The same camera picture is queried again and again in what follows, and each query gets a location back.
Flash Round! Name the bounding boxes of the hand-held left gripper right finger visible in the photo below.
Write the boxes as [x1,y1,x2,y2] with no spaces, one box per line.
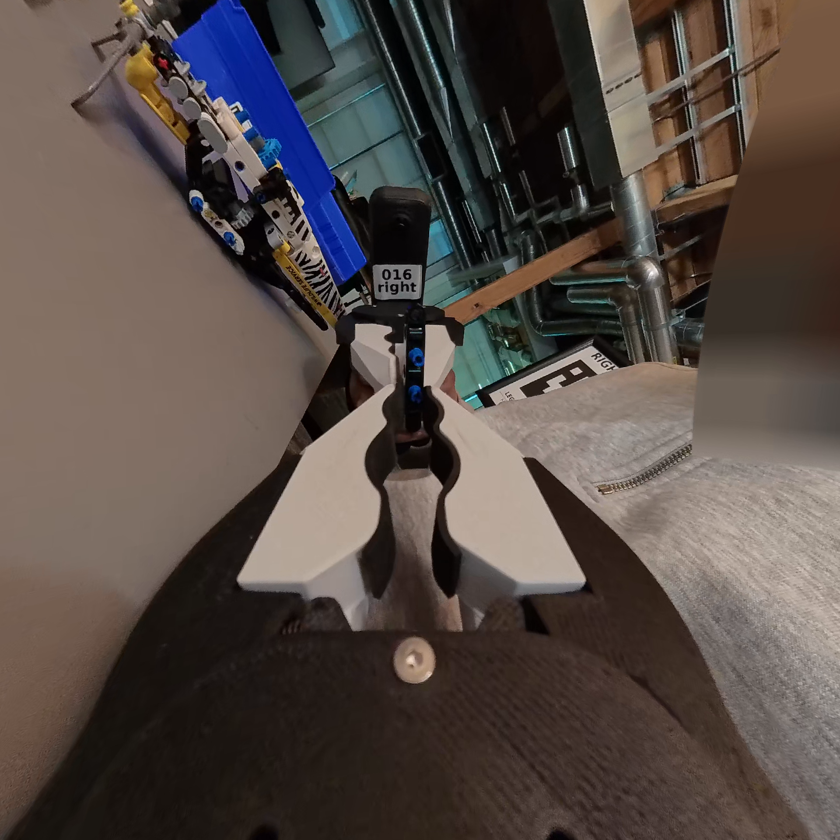
[422,386,587,622]

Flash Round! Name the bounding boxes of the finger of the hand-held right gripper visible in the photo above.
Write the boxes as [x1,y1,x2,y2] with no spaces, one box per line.
[348,322,404,396]
[422,325,458,389]

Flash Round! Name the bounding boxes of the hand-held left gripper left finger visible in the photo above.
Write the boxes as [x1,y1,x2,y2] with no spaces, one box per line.
[238,386,403,629]

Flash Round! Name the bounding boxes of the black lego beam blue pins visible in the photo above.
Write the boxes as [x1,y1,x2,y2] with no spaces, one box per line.
[400,308,431,434]

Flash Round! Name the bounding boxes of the partly built lego helicopter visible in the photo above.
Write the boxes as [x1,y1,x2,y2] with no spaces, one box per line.
[71,0,367,333]

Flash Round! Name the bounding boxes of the framed marker sign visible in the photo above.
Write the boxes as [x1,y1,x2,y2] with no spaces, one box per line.
[476,336,623,413]

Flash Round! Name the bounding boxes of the slanted wooden beam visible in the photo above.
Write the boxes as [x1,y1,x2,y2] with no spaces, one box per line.
[446,184,732,327]

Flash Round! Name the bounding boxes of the person's grey hoodie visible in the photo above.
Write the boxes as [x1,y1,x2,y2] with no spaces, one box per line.
[387,363,840,840]

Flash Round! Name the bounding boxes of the blue plastic storage bin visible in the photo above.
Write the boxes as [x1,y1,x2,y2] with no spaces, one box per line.
[172,0,370,282]

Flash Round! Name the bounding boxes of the silver ventilation duct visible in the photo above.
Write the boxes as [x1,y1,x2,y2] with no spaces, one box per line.
[521,167,677,368]

